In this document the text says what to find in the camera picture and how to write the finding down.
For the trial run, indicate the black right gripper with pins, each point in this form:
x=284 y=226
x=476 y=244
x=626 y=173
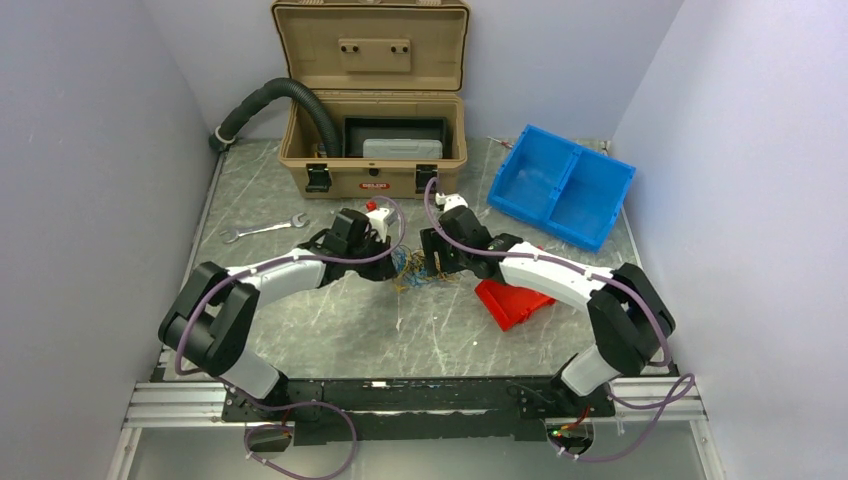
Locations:
x=433 y=242

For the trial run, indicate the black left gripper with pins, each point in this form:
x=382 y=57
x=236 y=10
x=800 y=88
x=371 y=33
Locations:
x=382 y=270

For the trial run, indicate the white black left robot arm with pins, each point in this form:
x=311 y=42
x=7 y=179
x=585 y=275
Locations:
x=210 y=320

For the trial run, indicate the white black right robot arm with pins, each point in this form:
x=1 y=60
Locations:
x=631 y=325

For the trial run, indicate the silver combination wrench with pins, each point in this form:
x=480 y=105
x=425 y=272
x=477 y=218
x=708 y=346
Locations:
x=233 y=234

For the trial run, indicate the black left toolbox latch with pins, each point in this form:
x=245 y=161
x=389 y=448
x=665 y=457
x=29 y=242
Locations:
x=318 y=178

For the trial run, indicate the black toolbox latch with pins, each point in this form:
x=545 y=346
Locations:
x=318 y=178
x=424 y=173

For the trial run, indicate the red plastic bin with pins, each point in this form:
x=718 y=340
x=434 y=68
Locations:
x=509 y=305

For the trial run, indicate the black right toolbox latch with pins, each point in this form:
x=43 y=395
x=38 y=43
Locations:
x=424 y=173

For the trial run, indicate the grey case in toolbox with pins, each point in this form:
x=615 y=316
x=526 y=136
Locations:
x=415 y=149

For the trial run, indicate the black tray in toolbox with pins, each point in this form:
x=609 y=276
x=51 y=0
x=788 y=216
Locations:
x=357 y=129

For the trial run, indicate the blue divided plastic bin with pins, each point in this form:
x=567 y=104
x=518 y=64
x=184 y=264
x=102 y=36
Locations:
x=561 y=188

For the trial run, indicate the tan plastic toolbox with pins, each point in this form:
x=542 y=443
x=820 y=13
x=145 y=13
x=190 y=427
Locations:
x=373 y=58

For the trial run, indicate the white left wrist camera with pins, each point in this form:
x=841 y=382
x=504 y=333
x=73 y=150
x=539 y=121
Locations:
x=381 y=219

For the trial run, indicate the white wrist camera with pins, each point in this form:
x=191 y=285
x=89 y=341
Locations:
x=447 y=202
x=381 y=219

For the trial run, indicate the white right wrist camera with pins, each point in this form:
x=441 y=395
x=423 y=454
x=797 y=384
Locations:
x=447 y=202

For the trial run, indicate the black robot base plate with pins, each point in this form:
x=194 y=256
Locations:
x=328 y=410

